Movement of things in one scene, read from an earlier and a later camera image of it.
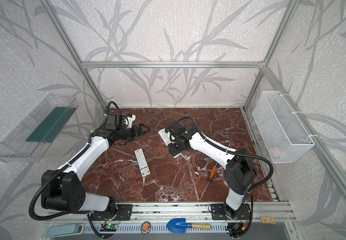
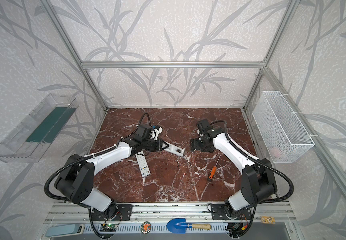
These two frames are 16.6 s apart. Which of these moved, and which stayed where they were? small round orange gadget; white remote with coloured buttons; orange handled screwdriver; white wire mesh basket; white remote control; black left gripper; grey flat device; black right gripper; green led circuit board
Moved: black right gripper; white remote control; black left gripper
Stayed: orange handled screwdriver; white remote with coloured buttons; green led circuit board; grey flat device; small round orange gadget; white wire mesh basket
